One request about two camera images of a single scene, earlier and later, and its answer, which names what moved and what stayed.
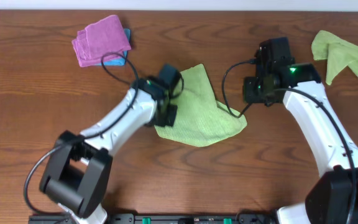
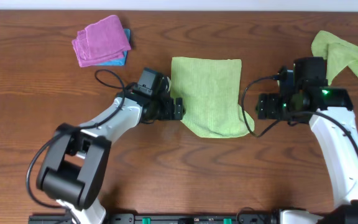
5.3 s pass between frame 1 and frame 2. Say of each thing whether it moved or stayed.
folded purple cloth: stayed
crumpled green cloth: stayed
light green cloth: moved
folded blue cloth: stayed
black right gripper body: moved
